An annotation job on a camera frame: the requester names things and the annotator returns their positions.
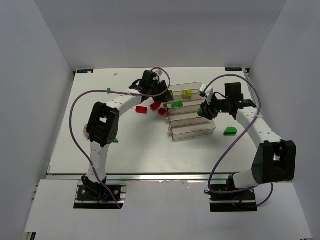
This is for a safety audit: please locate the green eight-stud lego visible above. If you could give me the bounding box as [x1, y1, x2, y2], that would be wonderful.
[171, 101, 184, 109]

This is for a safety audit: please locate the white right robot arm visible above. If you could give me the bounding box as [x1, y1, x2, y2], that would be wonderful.
[197, 82, 297, 194]

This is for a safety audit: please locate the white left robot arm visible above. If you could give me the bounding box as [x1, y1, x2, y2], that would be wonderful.
[81, 70, 174, 194]

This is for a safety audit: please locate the red small square lego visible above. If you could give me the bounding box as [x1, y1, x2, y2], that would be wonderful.
[158, 108, 167, 116]

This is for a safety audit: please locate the red long lego brick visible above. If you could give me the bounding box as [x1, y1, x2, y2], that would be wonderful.
[149, 102, 162, 111]

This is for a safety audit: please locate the clear bin nearest front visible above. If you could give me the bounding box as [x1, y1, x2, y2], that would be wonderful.
[168, 120, 216, 141]

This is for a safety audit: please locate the clear bin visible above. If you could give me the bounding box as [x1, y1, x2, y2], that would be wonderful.
[165, 104, 210, 127]
[169, 82, 203, 101]
[168, 120, 216, 141]
[163, 93, 204, 115]

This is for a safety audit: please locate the clear bin farthest back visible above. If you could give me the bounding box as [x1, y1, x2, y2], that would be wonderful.
[169, 82, 203, 101]

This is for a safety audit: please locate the lime green long lego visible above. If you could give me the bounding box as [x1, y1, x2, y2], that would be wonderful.
[181, 89, 193, 99]

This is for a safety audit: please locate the red lego brick left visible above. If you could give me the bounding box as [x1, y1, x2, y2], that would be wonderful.
[135, 106, 148, 114]

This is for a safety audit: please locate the green lego with slope right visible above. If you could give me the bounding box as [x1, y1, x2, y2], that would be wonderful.
[223, 126, 238, 136]

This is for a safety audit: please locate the blue label sticker right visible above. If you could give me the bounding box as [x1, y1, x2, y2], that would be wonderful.
[224, 67, 243, 72]

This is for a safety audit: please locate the blue label sticker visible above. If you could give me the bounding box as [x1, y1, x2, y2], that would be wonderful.
[76, 69, 94, 74]
[224, 67, 243, 72]

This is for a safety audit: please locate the blue label sticker left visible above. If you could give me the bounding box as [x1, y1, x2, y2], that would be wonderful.
[76, 69, 94, 74]

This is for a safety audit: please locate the purple lego piece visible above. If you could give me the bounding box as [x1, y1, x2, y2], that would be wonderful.
[83, 124, 89, 139]

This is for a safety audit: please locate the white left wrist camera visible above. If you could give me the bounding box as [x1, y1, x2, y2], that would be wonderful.
[154, 69, 163, 77]

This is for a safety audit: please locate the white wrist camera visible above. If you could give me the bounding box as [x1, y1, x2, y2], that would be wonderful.
[199, 84, 214, 103]
[154, 69, 163, 77]

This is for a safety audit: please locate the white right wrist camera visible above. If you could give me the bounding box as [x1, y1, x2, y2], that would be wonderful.
[199, 84, 214, 103]

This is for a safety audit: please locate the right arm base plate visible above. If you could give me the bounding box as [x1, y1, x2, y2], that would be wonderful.
[204, 187, 258, 213]

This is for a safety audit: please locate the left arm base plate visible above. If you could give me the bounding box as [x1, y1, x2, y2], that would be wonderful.
[73, 183, 127, 210]

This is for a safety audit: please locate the aluminium table edge rail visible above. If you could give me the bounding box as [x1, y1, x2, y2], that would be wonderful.
[46, 172, 283, 182]

